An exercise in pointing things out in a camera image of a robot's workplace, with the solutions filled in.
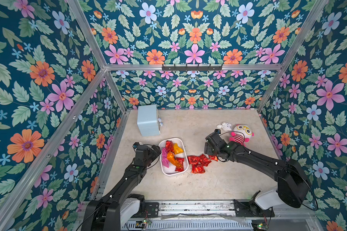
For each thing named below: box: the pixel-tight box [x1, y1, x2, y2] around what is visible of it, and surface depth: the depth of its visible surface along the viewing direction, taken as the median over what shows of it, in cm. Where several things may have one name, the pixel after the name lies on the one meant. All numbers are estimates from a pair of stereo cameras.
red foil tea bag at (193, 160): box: [187, 155, 200, 166], surface depth 90 cm
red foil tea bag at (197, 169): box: [191, 163, 206, 174], surface depth 87 cm
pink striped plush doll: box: [229, 124, 255, 147], surface depth 99 cm
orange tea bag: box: [166, 152, 182, 168], surface depth 86 cm
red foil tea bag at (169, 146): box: [165, 140, 174, 153], surface depth 93 cm
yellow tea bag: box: [173, 142, 184, 155], surface depth 92 cm
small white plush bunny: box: [216, 121, 232, 132], surface depth 107 cm
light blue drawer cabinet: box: [136, 103, 163, 137], surface depth 98 cm
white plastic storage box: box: [158, 137, 189, 176], surface depth 90 cm
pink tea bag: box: [161, 147, 170, 168], surface depth 88 cm
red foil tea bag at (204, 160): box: [198, 153, 212, 167], surface depth 91 cm
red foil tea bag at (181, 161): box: [174, 157, 185, 172], surface depth 88 cm
